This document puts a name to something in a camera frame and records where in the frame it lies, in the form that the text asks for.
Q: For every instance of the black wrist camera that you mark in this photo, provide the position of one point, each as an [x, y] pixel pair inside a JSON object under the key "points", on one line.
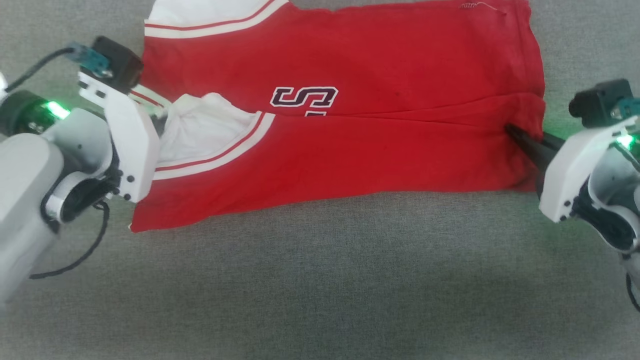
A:
{"points": [[116, 62], [600, 102]]}

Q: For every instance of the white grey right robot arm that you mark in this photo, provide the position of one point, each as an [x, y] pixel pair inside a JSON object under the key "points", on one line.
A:
{"points": [[612, 200]]}

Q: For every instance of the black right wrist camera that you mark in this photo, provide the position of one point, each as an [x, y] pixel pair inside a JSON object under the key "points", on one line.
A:
{"points": [[600, 102]]}

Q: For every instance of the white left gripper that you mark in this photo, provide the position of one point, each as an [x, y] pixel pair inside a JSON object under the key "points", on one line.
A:
{"points": [[131, 145]]}

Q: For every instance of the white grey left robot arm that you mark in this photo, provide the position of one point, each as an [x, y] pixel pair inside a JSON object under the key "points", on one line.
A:
{"points": [[30, 190]]}

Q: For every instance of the grey fabric sofa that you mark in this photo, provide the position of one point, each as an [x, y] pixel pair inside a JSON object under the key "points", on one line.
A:
{"points": [[320, 290]]}

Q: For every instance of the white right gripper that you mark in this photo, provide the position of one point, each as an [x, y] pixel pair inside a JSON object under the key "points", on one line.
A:
{"points": [[570, 170]]}

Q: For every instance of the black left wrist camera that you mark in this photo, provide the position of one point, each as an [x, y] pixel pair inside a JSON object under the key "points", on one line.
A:
{"points": [[116, 62]]}

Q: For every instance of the red and white jersey shirt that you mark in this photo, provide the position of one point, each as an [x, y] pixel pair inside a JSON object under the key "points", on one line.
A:
{"points": [[375, 150]]}

